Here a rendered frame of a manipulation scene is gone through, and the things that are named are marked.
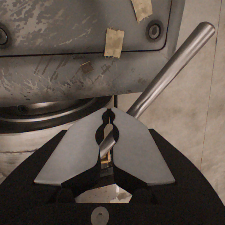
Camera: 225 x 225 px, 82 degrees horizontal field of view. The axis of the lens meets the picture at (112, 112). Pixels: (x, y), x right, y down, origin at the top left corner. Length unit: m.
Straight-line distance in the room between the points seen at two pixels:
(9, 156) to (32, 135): 0.06
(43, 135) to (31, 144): 0.02
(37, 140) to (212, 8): 1.99
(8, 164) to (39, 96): 0.14
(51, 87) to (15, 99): 0.05
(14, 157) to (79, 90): 0.16
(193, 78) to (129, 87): 1.90
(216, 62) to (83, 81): 2.14
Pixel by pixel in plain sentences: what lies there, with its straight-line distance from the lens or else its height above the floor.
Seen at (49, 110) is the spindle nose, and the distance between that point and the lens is 0.26.
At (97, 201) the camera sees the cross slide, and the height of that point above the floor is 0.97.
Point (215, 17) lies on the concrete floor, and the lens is 2.07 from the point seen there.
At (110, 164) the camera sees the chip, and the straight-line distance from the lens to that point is 1.40.
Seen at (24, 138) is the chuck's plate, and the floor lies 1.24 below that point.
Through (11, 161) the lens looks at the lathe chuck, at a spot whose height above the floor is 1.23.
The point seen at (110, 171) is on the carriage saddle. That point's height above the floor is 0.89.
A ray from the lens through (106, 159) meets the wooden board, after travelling 0.79.
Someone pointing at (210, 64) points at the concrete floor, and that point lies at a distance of 2.19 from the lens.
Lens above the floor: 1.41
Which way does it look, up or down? 59 degrees down
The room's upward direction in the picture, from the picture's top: 153 degrees clockwise
